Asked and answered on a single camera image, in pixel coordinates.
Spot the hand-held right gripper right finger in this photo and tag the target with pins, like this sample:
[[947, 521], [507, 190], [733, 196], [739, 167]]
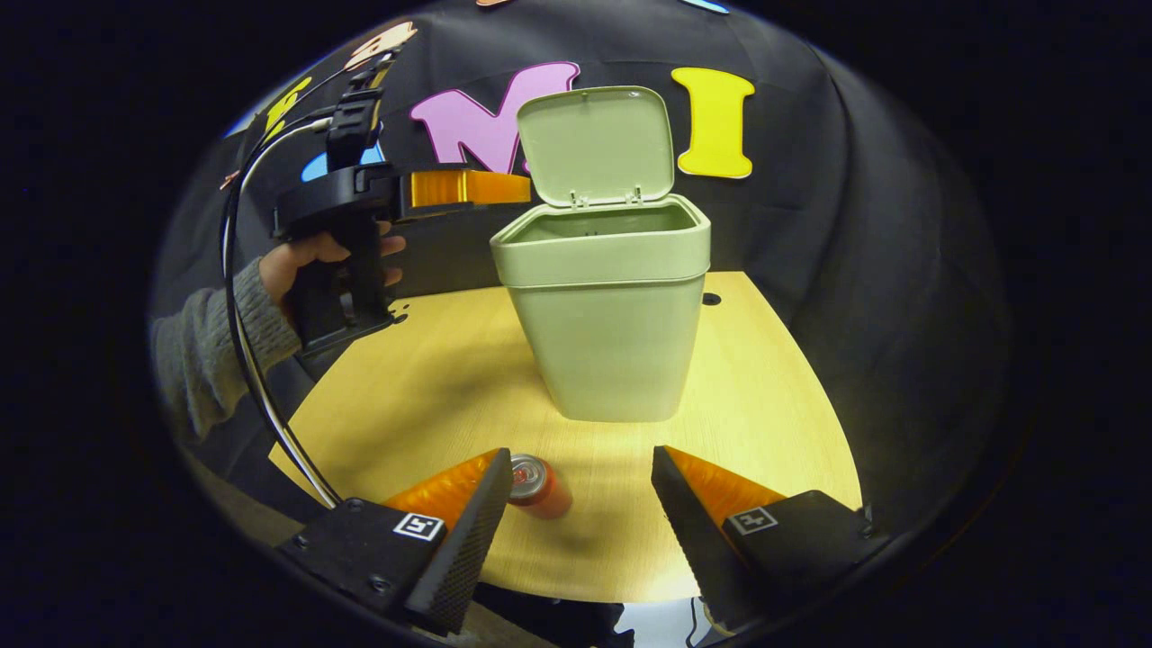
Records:
[[697, 540]]

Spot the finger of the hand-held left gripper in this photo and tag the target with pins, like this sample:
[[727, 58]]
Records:
[[468, 187]]

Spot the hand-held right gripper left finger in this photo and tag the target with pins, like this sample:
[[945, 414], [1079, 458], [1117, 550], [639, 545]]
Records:
[[459, 558]]

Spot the red pop can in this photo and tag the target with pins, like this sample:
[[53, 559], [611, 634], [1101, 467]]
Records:
[[540, 490]]

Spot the pale green garbage bin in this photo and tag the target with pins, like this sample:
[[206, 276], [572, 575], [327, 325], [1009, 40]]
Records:
[[612, 342]]

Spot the wooden desktop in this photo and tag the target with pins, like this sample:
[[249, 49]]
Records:
[[432, 405]]

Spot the pink cloth clip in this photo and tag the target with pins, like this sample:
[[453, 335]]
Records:
[[229, 180]]

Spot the black backdrop cloth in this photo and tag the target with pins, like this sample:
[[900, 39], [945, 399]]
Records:
[[855, 225]]

